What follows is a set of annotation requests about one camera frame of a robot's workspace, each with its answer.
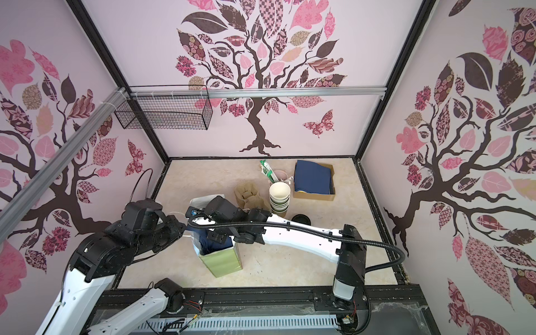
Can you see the blue napkin stack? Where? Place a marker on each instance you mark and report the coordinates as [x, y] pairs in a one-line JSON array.
[[312, 178]]

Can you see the black wire basket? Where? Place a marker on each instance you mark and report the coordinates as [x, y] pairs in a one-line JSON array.
[[166, 107]]

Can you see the aluminium rail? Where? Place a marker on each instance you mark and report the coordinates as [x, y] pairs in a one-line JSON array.
[[17, 208], [259, 93]]

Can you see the stacked paper cups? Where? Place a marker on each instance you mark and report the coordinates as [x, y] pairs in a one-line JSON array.
[[279, 198]]

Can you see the aluminium rail back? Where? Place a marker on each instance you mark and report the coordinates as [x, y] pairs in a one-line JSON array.
[[259, 93]]

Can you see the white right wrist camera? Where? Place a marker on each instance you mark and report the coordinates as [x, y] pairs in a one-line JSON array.
[[193, 215]]

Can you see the aluminium rail left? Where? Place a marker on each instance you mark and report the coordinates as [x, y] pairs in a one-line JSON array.
[[17, 208]]

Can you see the single blue napkin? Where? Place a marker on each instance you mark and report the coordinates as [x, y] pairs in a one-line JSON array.
[[208, 246]]

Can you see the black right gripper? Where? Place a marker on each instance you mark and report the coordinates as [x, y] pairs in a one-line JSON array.
[[207, 226]]

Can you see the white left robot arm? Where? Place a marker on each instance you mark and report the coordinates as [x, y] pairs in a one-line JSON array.
[[97, 261]]

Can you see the brown cardboard napkin box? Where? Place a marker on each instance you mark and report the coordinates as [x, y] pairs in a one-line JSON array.
[[316, 196]]

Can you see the white paper takeout bag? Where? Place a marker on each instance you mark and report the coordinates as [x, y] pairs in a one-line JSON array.
[[220, 263]]

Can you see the white slotted cable duct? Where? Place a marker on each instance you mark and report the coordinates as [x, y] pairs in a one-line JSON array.
[[268, 324]]

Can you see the black cup lid stack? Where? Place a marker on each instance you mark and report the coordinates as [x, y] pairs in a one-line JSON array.
[[302, 219]]

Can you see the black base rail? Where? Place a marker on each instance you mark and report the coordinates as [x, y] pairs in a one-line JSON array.
[[372, 313]]

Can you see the pink bucket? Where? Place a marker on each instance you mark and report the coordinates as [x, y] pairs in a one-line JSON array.
[[275, 180]]

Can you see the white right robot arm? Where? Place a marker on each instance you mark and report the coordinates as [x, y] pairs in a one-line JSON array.
[[343, 247]]

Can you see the green wrapped stirrers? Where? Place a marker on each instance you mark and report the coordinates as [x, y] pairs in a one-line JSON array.
[[266, 170]]

